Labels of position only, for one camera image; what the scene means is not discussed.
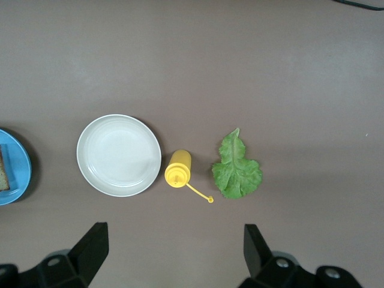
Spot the brown toast bread slice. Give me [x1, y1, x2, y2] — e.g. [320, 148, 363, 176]
[0, 143, 11, 192]

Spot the black looped table cable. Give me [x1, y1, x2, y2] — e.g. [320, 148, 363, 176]
[331, 0, 384, 11]

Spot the yellow mustard squeeze bottle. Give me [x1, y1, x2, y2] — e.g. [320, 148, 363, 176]
[164, 149, 215, 205]

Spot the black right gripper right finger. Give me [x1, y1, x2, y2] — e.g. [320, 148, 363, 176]
[239, 223, 317, 288]

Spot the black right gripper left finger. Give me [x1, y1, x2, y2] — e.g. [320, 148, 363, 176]
[18, 222, 109, 288]

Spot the green lettuce leaf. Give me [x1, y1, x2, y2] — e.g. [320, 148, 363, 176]
[211, 127, 263, 200]

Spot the off-white plate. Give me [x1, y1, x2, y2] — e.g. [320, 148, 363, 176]
[76, 113, 163, 198]

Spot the blue plate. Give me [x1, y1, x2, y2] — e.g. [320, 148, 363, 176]
[0, 128, 32, 206]

